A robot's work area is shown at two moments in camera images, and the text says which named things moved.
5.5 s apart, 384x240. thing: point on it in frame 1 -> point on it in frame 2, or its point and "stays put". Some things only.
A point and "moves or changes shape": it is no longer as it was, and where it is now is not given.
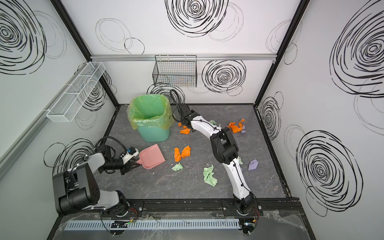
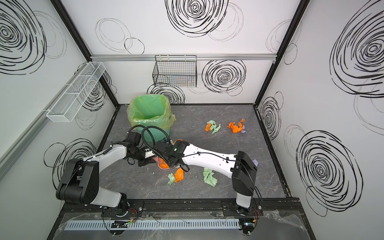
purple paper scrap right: x=253 y=165 stays put
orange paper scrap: x=187 y=130 -> x=162 y=164
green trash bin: x=150 y=110 stays put
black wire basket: x=176 y=70 stays put
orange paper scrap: x=235 y=128 stays put
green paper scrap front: x=208 y=175 stays put
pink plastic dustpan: x=150 y=157 moves or changes shape
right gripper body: x=183 y=109 -> x=160 y=153
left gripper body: x=130 y=165 -> x=143 y=157
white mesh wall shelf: x=67 y=107 stays put
